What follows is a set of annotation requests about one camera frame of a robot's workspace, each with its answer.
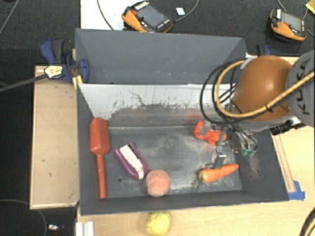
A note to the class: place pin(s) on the orange plastic toy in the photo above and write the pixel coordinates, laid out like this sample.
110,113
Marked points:
209,134

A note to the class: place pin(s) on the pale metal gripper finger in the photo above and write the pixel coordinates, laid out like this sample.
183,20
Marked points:
219,159
209,166

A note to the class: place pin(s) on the pale wood board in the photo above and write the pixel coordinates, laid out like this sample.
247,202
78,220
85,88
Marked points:
55,141

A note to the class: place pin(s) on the black cylinder on white bracket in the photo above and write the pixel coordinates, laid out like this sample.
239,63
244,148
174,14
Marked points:
283,127

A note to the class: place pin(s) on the yellow toy lemon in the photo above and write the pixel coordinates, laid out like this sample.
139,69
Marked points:
157,224

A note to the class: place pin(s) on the orange plastic scoop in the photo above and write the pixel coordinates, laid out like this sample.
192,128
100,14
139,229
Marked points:
99,136

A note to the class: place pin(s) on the peach toy fruit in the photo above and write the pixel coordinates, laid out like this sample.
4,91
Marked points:
157,183

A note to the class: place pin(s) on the grey metal bin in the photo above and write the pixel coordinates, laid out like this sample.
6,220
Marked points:
157,58

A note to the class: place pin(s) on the purple and white brush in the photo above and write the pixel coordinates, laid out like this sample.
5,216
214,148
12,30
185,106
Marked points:
131,160

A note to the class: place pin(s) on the orange toy carrot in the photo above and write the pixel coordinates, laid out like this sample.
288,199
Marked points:
216,174

